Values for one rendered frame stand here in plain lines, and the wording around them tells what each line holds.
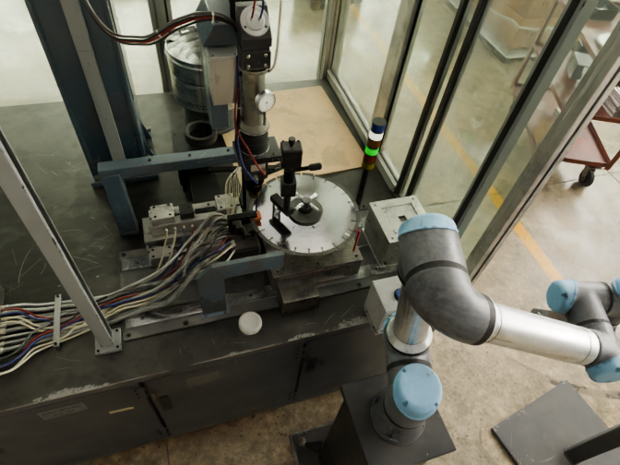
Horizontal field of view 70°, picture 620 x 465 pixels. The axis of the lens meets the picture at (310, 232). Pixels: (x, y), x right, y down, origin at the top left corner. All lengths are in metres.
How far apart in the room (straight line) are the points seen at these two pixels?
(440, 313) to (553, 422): 1.68
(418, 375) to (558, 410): 1.39
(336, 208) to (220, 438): 1.12
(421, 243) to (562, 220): 2.48
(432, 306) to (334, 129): 1.38
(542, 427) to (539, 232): 1.23
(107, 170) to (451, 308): 1.06
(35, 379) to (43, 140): 1.02
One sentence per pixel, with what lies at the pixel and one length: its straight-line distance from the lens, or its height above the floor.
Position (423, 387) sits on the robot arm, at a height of 0.97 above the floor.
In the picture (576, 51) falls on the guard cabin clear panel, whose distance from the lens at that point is 1.13.
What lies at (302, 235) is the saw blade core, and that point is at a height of 0.95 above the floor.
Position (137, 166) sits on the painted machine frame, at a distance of 1.45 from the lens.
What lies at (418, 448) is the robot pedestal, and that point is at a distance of 1.35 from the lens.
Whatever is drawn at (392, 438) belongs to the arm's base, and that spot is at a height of 0.77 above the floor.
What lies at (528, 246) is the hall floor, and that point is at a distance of 2.99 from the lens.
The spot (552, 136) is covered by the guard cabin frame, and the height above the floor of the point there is 1.43.
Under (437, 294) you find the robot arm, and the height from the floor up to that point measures 1.37.
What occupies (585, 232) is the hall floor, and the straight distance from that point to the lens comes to 3.31.
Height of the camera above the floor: 2.00
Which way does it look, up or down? 51 degrees down
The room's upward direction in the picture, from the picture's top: 9 degrees clockwise
